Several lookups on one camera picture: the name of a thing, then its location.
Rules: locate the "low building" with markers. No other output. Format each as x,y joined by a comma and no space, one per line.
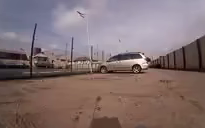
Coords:
81,60

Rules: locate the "tall street lamp pole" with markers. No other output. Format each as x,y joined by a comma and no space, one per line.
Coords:
88,43

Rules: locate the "white vehicle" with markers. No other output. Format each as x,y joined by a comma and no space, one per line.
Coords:
41,61
6,58

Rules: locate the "silver car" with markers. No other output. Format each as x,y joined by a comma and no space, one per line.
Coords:
125,62

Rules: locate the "brown dirt ground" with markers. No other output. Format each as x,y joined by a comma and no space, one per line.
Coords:
123,96

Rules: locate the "grey asphalt road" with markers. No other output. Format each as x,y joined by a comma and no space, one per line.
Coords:
10,73

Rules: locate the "grey panel wall, dark posts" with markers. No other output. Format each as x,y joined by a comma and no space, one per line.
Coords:
190,55

